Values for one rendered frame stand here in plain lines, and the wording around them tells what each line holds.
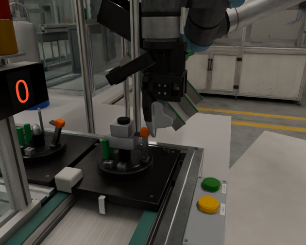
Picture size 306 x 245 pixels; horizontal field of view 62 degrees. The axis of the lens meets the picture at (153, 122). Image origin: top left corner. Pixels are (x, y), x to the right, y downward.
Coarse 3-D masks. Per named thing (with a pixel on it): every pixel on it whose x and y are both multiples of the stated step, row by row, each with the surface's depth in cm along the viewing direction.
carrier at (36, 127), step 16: (16, 128) 68; (32, 128) 68; (32, 144) 70; (48, 144) 70; (64, 144) 70; (80, 144) 75; (32, 160) 64; (48, 160) 66; (64, 160) 66; (80, 160) 69; (32, 176) 59; (48, 176) 59
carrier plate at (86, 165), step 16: (96, 160) 66; (160, 160) 66; (176, 160) 66; (96, 176) 59; (144, 176) 59; (160, 176) 59; (80, 192) 56; (96, 192) 54; (112, 192) 54; (128, 192) 54; (144, 192) 54; (160, 192) 54; (144, 208) 52
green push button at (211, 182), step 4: (204, 180) 58; (208, 180) 58; (212, 180) 58; (216, 180) 58; (204, 184) 57; (208, 184) 56; (212, 184) 56; (216, 184) 56; (220, 184) 57; (204, 188) 57; (208, 188) 56; (212, 188) 55; (216, 188) 56
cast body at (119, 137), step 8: (120, 120) 59; (128, 120) 59; (112, 128) 59; (120, 128) 58; (128, 128) 58; (104, 136) 62; (112, 136) 60; (120, 136) 59; (128, 136) 59; (136, 136) 60; (112, 144) 61; (120, 144) 60; (128, 144) 59; (136, 144) 61
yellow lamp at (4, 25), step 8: (0, 24) 37; (8, 24) 38; (0, 32) 37; (8, 32) 38; (0, 40) 37; (8, 40) 38; (16, 40) 40; (0, 48) 37; (8, 48) 38; (16, 48) 40
